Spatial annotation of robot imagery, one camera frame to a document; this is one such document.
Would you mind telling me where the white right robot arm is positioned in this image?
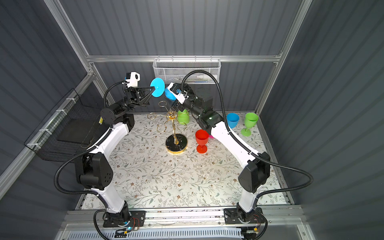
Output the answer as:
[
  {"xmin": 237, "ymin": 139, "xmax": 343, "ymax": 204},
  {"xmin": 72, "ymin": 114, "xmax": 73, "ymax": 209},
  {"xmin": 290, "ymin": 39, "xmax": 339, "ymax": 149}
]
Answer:
[{"xmin": 167, "ymin": 83, "xmax": 270, "ymax": 223}]

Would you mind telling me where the gold wire glass rack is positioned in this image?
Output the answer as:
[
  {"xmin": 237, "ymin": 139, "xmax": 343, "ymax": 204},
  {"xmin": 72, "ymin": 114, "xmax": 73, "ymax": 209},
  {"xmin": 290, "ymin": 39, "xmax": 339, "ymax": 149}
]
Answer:
[{"xmin": 147, "ymin": 101, "xmax": 188, "ymax": 155}]

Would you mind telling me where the black corrugated cable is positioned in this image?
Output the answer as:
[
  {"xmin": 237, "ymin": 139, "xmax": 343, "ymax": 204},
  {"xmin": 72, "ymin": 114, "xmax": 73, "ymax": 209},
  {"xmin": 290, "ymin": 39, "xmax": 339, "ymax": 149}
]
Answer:
[
  {"xmin": 180, "ymin": 69, "xmax": 314, "ymax": 208},
  {"xmin": 53, "ymin": 80, "xmax": 127, "ymax": 240}
]

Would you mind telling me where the black wire side basket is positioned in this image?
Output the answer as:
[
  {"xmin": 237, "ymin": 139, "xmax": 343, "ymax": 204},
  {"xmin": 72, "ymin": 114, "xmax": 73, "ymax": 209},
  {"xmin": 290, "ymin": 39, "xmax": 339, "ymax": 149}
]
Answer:
[{"xmin": 24, "ymin": 89, "xmax": 109, "ymax": 162}]

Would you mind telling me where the blue wine glass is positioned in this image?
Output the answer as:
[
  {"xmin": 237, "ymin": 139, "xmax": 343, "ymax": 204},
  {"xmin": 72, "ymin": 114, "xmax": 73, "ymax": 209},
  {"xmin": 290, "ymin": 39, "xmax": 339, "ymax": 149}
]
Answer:
[
  {"xmin": 150, "ymin": 78, "xmax": 176, "ymax": 101},
  {"xmin": 227, "ymin": 113, "xmax": 240, "ymax": 129}
]

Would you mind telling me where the white mesh wall basket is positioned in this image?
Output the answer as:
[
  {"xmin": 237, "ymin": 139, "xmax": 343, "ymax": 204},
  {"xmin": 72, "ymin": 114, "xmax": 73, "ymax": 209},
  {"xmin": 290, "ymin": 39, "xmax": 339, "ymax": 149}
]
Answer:
[{"xmin": 153, "ymin": 59, "xmax": 222, "ymax": 85}]

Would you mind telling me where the green wine glass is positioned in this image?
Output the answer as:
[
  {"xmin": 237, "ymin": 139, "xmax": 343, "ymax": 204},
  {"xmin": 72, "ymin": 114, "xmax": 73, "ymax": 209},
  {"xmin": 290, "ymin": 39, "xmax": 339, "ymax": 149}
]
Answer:
[
  {"xmin": 241, "ymin": 113, "xmax": 259, "ymax": 137},
  {"xmin": 177, "ymin": 109, "xmax": 190, "ymax": 125}
]

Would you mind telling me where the left black corrugated cable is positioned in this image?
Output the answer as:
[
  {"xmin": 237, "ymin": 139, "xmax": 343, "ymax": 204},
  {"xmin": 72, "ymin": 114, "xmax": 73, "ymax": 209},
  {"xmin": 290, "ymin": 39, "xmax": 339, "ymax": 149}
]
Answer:
[{"xmin": 53, "ymin": 80, "xmax": 127, "ymax": 240}]

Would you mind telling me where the red wine glass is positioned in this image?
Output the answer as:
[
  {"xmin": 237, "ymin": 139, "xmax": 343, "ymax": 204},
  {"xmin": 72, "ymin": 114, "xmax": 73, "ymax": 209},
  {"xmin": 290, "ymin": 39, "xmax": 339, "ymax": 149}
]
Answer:
[{"xmin": 195, "ymin": 130, "xmax": 210, "ymax": 154}]

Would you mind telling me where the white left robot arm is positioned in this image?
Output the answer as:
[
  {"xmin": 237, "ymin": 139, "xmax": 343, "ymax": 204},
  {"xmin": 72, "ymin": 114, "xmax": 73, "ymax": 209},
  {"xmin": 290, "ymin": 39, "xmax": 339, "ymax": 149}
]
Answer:
[{"xmin": 75, "ymin": 87, "xmax": 156, "ymax": 228}]

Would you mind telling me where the right aluminium corner post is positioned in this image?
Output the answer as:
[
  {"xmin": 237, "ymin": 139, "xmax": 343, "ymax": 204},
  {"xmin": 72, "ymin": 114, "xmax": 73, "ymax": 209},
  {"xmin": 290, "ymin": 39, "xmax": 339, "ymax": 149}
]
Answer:
[{"xmin": 255, "ymin": 0, "xmax": 313, "ymax": 116}]

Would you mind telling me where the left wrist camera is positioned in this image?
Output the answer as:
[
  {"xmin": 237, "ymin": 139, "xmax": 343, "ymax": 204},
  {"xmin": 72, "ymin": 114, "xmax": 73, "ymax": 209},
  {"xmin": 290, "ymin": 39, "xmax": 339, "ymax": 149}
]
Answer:
[{"xmin": 124, "ymin": 72, "xmax": 141, "ymax": 88}]

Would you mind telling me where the aluminium corner frame post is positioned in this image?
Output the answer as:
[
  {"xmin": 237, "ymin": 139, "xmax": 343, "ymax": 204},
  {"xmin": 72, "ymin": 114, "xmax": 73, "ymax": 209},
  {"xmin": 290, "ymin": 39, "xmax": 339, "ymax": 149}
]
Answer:
[{"xmin": 44, "ymin": 0, "xmax": 108, "ymax": 97}]

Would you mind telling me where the right black corrugated cable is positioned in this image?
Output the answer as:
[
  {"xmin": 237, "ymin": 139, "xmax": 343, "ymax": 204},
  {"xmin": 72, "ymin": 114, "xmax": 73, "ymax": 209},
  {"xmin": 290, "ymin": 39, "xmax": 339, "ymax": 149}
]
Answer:
[{"xmin": 180, "ymin": 69, "xmax": 314, "ymax": 208}]

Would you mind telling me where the white vented cover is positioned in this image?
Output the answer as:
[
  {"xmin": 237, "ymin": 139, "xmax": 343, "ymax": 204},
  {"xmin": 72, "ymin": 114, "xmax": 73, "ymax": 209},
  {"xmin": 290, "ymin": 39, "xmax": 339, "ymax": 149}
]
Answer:
[{"xmin": 67, "ymin": 227, "xmax": 245, "ymax": 240}]

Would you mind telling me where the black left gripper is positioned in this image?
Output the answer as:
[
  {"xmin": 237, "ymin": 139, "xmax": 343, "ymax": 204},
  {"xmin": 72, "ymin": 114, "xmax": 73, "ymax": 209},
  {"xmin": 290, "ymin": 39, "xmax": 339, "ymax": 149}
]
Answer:
[{"xmin": 113, "ymin": 90, "xmax": 154, "ymax": 118}]

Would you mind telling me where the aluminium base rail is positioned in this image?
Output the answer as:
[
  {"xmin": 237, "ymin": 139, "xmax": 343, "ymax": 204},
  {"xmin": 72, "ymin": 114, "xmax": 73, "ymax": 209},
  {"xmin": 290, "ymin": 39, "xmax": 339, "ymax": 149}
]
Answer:
[{"xmin": 71, "ymin": 205, "xmax": 307, "ymax": 233}]

